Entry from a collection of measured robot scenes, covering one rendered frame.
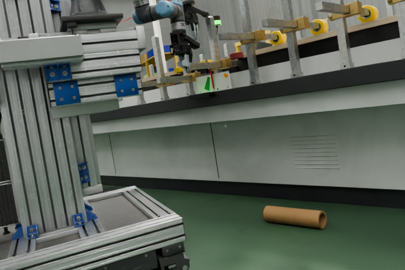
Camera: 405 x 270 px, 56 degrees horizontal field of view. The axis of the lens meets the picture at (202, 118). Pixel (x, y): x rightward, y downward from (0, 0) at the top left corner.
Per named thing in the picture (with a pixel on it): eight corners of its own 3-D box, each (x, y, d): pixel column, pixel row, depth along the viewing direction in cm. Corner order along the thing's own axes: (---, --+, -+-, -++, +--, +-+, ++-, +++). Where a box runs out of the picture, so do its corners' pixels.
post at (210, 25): (222, 99, 219) (209, 15, 217) (217, 99, 221) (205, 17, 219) (226, 98, 222) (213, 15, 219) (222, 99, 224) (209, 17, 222)
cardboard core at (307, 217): (317, 214, 171) (261, 208, 192) (319, 231, 171) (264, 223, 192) (325, 208, 177) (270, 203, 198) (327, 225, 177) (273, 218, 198)
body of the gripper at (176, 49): (170, 56, 195) (167, 33, 195) (182, 56, 202) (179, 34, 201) (180, 53, 190) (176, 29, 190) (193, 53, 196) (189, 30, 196)
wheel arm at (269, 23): (268, 25, 162) (267, 17, 161) (261, 27, 164) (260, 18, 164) (322, 28, 197) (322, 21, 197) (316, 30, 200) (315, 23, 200)
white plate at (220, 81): (231, 88, 212) (228, 70, 212) (197, 94, 231) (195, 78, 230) (231, 88, 213) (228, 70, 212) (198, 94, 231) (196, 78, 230)
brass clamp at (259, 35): (260, 39, 194) (258, 29, 194) (239, 44, 204) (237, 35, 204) (266, 39, 199) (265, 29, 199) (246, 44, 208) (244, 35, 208)
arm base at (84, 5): (71, 17, 142) (66, -9, 142) (69, 27, 156) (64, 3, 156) (111, 15, 148) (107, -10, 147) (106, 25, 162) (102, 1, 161)
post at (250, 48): (257, 86, 201) (243, -5, 199) (251, 87, 204) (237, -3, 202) (260, 85, 204) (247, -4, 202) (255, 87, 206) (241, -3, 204)
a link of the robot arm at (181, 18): (163, 2, 193) (171, 5, 200) (167, 23, 193) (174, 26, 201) (177, -3, 190) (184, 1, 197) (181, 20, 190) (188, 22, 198)
